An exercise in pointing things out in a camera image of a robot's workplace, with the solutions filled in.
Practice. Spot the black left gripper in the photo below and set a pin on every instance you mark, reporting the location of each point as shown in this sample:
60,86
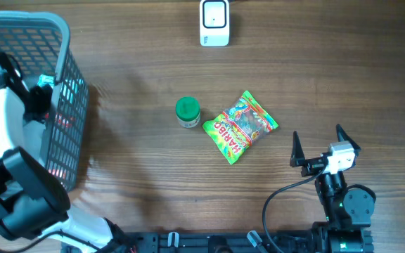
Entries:
46,95

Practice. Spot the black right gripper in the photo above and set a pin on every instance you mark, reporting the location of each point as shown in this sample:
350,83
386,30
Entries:
311,165

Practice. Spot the teal white snack pouch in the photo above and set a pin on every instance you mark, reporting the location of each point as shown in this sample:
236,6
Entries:
46,80

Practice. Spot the red candy bar wrapper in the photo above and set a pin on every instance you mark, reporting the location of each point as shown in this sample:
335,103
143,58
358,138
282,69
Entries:
64,121

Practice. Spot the green Haribo gummy bag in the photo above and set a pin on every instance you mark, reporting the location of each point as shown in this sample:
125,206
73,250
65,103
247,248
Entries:
239,127

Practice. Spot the green lid white jar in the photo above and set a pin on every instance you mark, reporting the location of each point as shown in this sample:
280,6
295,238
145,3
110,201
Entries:
187,111

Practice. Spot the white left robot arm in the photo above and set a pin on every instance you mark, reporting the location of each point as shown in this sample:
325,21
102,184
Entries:
33,203

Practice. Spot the white barcode scanner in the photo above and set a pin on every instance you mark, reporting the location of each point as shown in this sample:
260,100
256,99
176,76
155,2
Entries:
214,16

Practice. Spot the grey plastic lattice basket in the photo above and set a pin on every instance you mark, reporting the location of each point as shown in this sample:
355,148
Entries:
40,42

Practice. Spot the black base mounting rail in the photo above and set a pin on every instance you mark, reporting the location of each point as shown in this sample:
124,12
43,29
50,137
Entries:
296,241

